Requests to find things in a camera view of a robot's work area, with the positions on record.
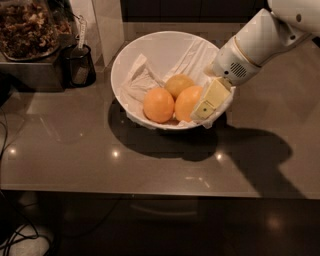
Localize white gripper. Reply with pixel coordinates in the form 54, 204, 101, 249
190, 36, 261, 121

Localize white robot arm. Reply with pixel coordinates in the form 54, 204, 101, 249
191, 0, 320, 125

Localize back yellowish orange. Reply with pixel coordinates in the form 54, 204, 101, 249
164, 74, 195, 99

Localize white bowl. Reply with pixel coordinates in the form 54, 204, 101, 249
110, 30, 237, 131

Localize white paper napkin liner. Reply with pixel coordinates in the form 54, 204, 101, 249
120, 37, 234, 130

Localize white pillar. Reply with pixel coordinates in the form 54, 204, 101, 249
70, 0, 124, 65

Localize black mesh cup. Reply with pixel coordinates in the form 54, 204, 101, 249
61, 45, 96, 88

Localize white scoop in cup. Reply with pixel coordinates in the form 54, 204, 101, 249
70, 15, 88, 59

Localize glass jar of nuts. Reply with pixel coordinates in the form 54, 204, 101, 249
0, 0, 72, 62

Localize black cables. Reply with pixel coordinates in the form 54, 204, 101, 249
0, 103, 63, 256

